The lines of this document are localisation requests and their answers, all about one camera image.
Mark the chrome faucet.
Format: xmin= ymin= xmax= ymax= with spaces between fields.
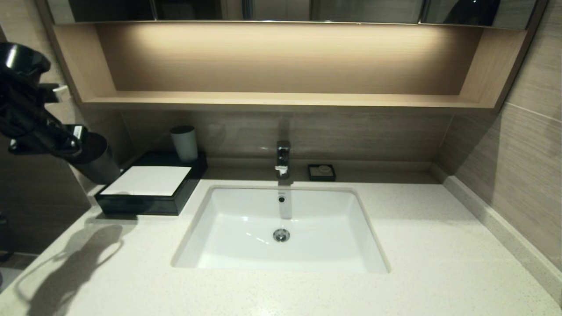
xmin=275 ymin=140 xmax=291 ymax=180

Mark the white ceramic sink basin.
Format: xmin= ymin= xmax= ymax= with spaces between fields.
xmin=171 ymin=184 xmax=390 ymax=275

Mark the dark grey tumbler cup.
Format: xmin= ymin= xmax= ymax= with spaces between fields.
xmin=69 ymin=132 xmax=122 ymax=185

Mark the light wooden wall shelf niche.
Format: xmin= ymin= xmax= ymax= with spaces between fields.
xmin=35 ymin=0 xmax=551 ymax=115

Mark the white cup with dark rim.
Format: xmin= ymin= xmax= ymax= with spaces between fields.
xmin=170 ymin=125 xmax=199 ymax=163

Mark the black soap dish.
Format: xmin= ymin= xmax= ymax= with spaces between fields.
xmin=307 ymin=164 xmax=337 ymax=182

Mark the black tray box white lid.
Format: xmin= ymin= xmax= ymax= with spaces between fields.
xmin=94 ymin=151 xmax=209 ymax=216

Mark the mirror cabinet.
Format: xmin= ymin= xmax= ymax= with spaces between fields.
xmin=46 ymin=0 xmax=538 ymax=30

